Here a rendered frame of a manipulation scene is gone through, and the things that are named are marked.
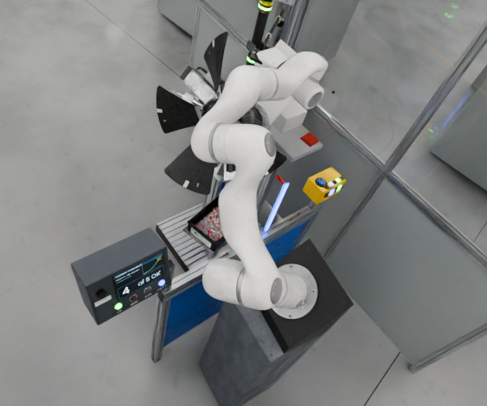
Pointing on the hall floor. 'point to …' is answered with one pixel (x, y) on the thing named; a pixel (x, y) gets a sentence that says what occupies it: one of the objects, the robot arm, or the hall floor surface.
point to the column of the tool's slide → (283, 28)
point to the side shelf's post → (264, 190)
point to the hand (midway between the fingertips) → (255, 45)
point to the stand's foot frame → (185, 244)
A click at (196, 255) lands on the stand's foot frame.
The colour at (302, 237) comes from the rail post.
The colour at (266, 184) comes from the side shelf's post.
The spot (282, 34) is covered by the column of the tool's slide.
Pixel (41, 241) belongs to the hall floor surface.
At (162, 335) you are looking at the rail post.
